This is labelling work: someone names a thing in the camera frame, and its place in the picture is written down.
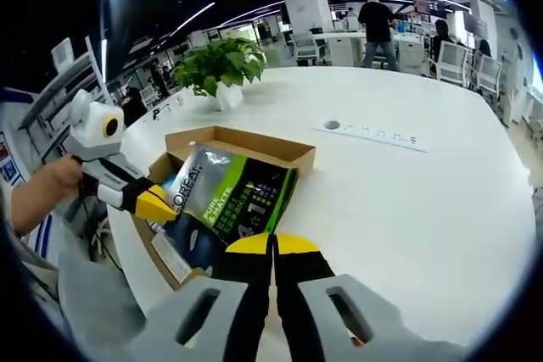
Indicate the blue bordered wall poster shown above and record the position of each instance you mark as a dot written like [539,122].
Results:
[8,163]

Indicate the green plant in white pot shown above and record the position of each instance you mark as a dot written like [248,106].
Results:
[225,61]

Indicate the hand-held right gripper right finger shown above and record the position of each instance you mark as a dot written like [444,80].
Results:
[305,315]

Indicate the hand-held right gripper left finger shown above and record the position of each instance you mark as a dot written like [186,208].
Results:
[237,315]

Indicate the small white bottle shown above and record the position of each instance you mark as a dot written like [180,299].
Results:
[180,100]

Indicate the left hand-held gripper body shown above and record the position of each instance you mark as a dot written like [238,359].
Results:
[95,133]

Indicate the green and black soft pouch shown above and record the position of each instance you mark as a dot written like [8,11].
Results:
[229,192]

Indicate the person's left hand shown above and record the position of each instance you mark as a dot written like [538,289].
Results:
[61,177]

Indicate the white square pillar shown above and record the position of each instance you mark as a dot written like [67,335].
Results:
[307,6]

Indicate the small black object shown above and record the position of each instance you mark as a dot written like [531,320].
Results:
[157,115]

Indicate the metal shelf rack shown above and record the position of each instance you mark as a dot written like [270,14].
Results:
[63,82]

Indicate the brown cardboard shoe box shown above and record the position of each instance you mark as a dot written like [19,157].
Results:
[263,146]

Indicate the white office chair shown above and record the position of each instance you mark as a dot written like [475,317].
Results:
[488,76]
[453,61]
[307,48]

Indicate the white table socket strip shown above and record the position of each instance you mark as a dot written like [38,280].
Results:
[382,135]

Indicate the grey mesh office chair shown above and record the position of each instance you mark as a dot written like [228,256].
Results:
[97,302]

